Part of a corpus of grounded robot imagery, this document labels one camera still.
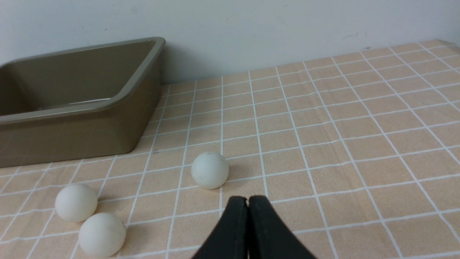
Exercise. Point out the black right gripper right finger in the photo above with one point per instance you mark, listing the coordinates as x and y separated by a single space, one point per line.
269 237

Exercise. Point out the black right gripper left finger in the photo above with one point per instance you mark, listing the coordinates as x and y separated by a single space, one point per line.
228 238

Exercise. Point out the white ball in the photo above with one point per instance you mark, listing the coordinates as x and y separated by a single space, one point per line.
102 235
76 203
210 170

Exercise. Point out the olive green plastic bin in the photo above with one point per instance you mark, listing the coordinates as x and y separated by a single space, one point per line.
94 101

